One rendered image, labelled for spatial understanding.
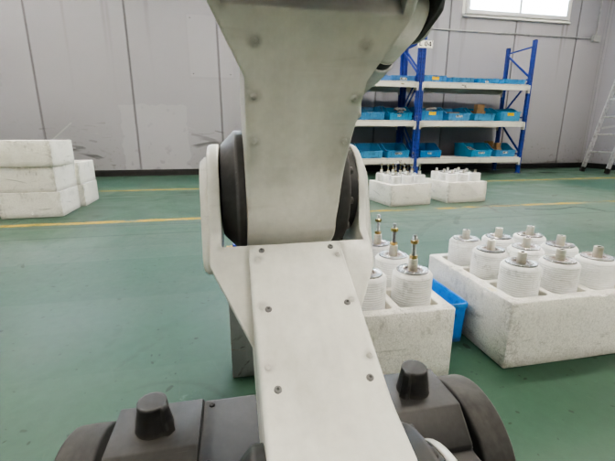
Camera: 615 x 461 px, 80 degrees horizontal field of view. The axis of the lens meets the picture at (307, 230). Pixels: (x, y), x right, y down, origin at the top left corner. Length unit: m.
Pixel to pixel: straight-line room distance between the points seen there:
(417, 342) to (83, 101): 5.77
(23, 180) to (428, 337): 2.92
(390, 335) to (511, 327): 0.31
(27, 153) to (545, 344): 3.11
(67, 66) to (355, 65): 6.05
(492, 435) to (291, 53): 0.54
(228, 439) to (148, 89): 5.67
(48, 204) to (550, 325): 3.04
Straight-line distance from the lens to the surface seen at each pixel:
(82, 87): 6.23
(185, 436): 0.54
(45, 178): 3.23
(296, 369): 0.32
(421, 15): 0.65
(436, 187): 3.59
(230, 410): 0.59
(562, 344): 1.19
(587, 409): 1.06
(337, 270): 0.39
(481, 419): 0.62
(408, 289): 0.91
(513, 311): 1.04
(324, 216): 0.42
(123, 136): 6.07
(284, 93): 0.33
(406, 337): 0.92
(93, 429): 0.62
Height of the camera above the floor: 0.57
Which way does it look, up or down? 14 degrees down
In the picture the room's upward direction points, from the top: straight up
